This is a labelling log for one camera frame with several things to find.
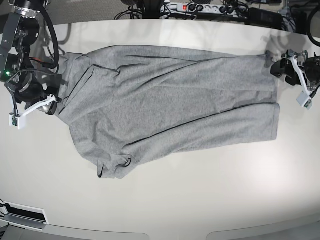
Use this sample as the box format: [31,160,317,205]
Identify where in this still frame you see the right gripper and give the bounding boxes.
[6,72,62,115]

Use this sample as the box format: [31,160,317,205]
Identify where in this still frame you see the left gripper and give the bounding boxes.
[270,51,320,93]

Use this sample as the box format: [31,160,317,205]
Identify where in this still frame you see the grey t-shirt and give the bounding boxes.
[55,45,280,179]

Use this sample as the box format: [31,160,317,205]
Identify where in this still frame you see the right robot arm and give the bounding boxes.
[0,0,60,117]

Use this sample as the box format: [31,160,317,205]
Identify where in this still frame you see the black power adapter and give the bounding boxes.
[247,7,283,30]

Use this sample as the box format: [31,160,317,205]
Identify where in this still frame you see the white power strip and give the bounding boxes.
[160,0,249,18]

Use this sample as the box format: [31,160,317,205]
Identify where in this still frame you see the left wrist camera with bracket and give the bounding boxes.
[282,49,320,110]

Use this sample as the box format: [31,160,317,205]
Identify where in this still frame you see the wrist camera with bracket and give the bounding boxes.
[8,94,62,130]
[282,49,320,110]

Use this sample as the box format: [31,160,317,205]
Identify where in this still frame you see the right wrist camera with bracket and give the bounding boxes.
[8,94,62,130]

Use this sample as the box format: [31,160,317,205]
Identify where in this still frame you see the grey cable tray box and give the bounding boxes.
[0,200,49,231]

